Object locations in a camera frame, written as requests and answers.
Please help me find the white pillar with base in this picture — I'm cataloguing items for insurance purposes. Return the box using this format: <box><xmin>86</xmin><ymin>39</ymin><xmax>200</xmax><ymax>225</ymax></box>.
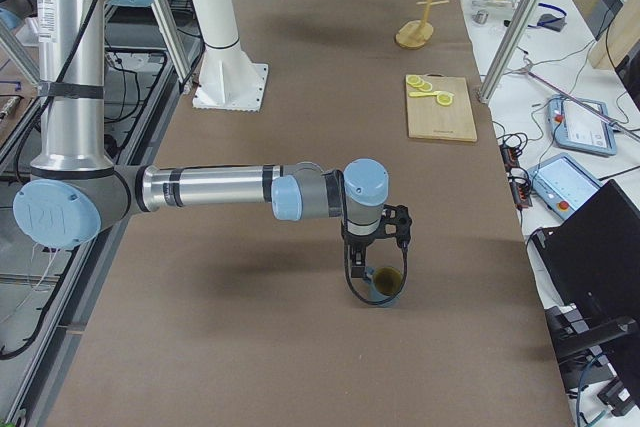
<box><xmin>192</xmin><ymin>0</ymin><xmax>269</xmax><ymax>112</ymax></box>

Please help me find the dark blue mug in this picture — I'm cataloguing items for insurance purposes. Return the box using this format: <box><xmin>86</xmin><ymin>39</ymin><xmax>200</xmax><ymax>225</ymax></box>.
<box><xmin>364</xmin><ymin>266</ymin><xmax>403</xmax><ymax>307</ymax></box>

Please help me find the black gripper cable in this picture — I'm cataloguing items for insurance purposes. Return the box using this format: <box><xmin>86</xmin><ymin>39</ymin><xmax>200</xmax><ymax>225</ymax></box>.
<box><xmin>341</xmin><ymin>241</ymin><xmax>411</xmax><ymax>307</ymax></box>

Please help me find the far blue teach pendant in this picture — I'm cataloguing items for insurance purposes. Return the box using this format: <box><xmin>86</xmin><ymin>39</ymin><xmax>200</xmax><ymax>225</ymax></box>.
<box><xmin>547</xmin><ymin>95</ymin><xmax>617</xmax><ymax>157</ymax></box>

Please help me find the blue teach pendant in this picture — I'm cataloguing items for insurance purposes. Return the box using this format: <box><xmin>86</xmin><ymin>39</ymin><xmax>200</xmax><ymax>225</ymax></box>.
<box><xmin>528</xmin><ymin>154</ymin><xmax>603</xmax><ymax>220</ymax></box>
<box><xmin>547</xmin><ymin>95</ymin><xmax>617</xmax><ymax>157</ymax></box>

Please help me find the small metal cup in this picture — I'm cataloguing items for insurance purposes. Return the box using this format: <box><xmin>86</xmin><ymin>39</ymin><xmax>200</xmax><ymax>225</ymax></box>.
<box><xmin>473</xmin><ymin>9</ymin><xmax>489</xmax><ymax>25</ymax></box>

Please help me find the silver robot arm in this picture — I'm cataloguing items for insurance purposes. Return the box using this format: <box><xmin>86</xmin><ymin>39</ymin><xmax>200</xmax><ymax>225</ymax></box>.
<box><xmin>12</xmin><ymin>0</ymin><xmax>411</xmax><ymax>279</ymax></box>

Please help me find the wooden cutting board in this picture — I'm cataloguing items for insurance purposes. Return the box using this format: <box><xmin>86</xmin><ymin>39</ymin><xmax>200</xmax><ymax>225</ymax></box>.
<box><xmin>405</xmin><ymin>74</ymin><xmax>478</xmax><ymax>142</ymax></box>

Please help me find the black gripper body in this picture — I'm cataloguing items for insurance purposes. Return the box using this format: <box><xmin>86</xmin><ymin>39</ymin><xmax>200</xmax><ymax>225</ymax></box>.
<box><xmin>341</xmin><ymin>204</ymin><xmax>412</xmax><ymax>251</ymax></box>

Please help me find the yellow plastic knife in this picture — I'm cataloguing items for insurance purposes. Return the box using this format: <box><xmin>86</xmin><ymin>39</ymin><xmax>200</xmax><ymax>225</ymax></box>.
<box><xmin>408</xmin><ymin>91</ymin><xmax>448</xmax><ymax>98</ymax></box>

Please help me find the aluminium frame post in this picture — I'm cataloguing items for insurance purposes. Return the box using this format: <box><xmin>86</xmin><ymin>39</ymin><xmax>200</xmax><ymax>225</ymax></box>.
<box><xmin>478</xmin><ymin>0</ymin><xmax>539</xmax><ymax>104</ymax></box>

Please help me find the black monitor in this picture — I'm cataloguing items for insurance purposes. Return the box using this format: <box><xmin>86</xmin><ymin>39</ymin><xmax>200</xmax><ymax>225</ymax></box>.
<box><xmin>533</xmin><ymin>180</ymin><xmax>639</xmax><ymax>402</ymax></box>

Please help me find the near blue teach pendant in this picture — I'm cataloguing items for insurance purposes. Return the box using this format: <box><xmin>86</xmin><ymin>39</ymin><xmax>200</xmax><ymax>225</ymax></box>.
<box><xmin>528</xmin><ymin>154</ymin><xmax>603</xmax><ymax>220</ymax></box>

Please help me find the wooden cup rack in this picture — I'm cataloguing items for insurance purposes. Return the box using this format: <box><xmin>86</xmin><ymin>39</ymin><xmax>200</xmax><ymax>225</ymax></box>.
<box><xmin>395</xmin><ymin>0</ymin><xmax>448</xmax><ymax>50</ymax></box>

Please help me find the lemon slice pair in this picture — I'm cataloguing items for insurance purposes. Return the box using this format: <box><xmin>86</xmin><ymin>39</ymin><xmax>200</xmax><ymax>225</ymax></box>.
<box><xmin>405</xmin><ymin>74</ymin><xmax>433</xmax><ymax>92</ymax></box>

